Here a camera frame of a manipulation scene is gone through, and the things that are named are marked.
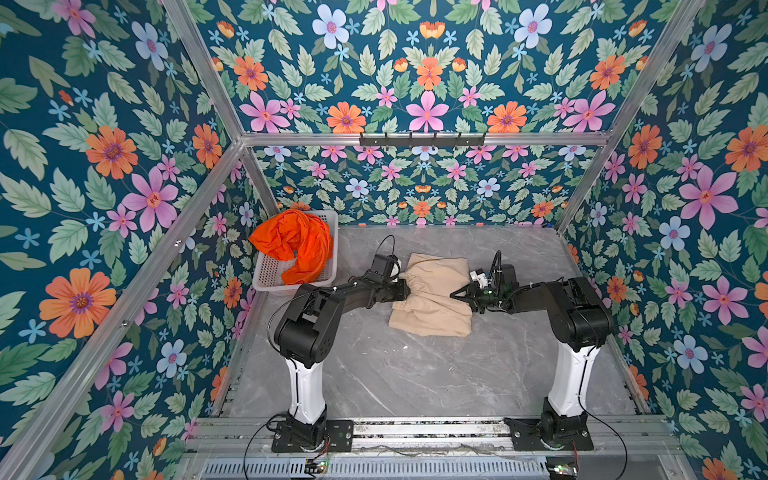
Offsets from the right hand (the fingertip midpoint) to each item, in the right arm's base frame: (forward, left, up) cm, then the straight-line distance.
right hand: (454, 295), depth 98 cm
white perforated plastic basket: (+8, +63, +4) cm, 64 cm away
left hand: (+2, +14, +3) cm, 14 cm away
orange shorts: (+16, +50, +13) cm, 54 cm away
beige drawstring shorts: (-5, +8, +2) cm, 10 cm away
